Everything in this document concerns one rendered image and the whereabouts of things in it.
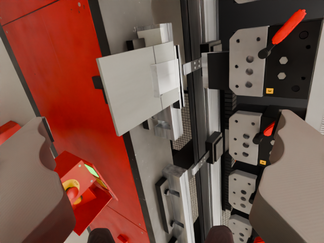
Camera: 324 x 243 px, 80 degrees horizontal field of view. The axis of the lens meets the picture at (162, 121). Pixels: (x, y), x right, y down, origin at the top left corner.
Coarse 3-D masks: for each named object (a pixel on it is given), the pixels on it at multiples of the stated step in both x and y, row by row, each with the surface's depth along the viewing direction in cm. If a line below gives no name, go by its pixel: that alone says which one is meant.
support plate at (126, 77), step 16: (144, 48) 48; (160, 48) 53; (112, 64) 41; (128, 64) 45; (144, 64) 49; (112, 80) 42; (128, 80) 46; (144, 80) 50; (112, 96) 43; (128, 96) 46; (144, 96) 51; (176, 96) 63; (112, 112) 44; (128, 112) 47; (144, 112) 52; (128, 128) 48
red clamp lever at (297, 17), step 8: (296, 16) 33; (304, 16) 34; (288, 24) 34; (296, 24) 34; (280, 32) 35; (288, 32) 35; (272, 40) 37; (280, 40) 36; (264, 48) 39; (264, 56) 38
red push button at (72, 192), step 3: (66, 189) 61; (69, 189) 59; (72, 189) 60; (75, 189) 61; (78, 189) 62; (66, 192) 59; (69, 192) 59; (72, 192) 60; (75, 192) 61; (78, 192) 62; (69, 195) 59; (72, 195) 60; (75, 195) 61; (69, 198) 60; (72, 198) 60
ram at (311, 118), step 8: (320, 40) 36; (320, 48) 36; (320, 56) 37; (320, 64) 37; (320, 72) 38; (312, 80) 39; (320, 80) 38; (312, 88) 39; (320, 88) 39; (312, 96) 40; (320, 96) 39; (312, 104) 40; (320, 104) 40; (312, 112) 41; (320, 112) 40; (312, 120) 42; (320, 120) 41; (320, 128) 41
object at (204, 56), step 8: (208, 56) 53; (216, 56) 51; (224, 56) 50; (208, 64) 54; (216, 64) 52; (224, 64) 51; (208, 72) 55; (216, 72) 53; (224, 72) 52; (208, 80) 56; (216, 80) 54; (224, 80) 53; (208, 88) 57; (216, 88) 55; (224, 88) 54
